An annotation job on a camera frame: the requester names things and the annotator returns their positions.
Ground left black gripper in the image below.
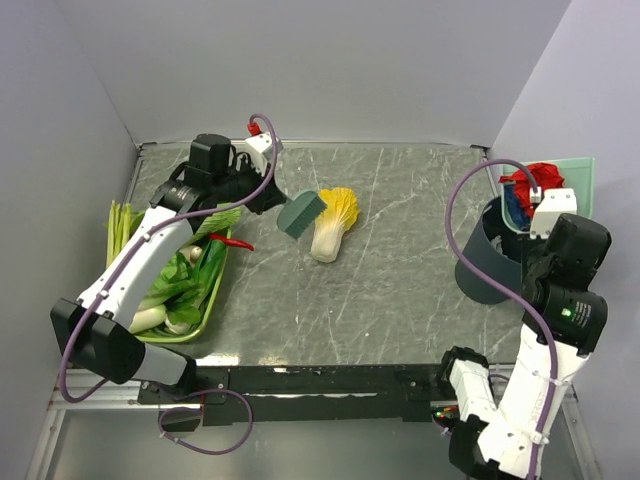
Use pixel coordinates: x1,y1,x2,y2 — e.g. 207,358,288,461
213,154,287,215

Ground dark blue paper scrap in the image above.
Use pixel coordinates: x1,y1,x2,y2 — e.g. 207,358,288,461
503,184,530,230

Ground teal hand brush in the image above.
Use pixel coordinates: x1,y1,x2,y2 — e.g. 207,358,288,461
276,190,327,240

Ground red paper scrap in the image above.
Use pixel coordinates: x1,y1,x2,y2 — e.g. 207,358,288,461
499,162,565,217

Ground teal dustpan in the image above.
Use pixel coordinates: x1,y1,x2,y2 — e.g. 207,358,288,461
500,157,595,234

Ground white paper scrap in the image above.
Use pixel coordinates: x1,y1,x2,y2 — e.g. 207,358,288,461
490,235,505,255

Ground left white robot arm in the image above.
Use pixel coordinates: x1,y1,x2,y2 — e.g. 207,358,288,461
51,130,293,402

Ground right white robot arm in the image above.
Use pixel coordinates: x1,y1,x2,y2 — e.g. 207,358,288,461
436,213,611,479

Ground large lettuce leaf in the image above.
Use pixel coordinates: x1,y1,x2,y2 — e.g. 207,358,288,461
193,208,242,241

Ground dark blue bin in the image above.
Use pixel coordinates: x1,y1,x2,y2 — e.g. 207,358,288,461
454,197,521,305

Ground red chili pepper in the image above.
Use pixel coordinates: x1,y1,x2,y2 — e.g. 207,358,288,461
208,233,255,251

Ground yellow napa cabbage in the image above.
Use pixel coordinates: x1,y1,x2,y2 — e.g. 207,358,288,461
310,187,360,263

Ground bok choy greens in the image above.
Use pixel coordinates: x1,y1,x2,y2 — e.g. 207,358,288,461
137,240,227,335

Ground green onion stalks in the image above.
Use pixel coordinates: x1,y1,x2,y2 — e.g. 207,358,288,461
106,201,134,267

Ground green vegetable tray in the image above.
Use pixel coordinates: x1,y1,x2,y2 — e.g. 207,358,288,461
134,228,231,344

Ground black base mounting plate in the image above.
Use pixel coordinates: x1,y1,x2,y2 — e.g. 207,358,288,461
138,364,456,426

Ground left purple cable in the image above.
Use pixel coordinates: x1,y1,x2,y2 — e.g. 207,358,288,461
57,112,279,404

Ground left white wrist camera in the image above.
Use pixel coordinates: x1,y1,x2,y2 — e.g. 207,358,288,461
244,133,283,176

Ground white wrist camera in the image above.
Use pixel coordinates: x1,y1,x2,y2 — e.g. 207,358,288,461
244,133,283,176
529,188,578,240

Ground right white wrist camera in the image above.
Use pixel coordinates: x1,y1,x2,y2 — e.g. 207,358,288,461
529,188,578,240

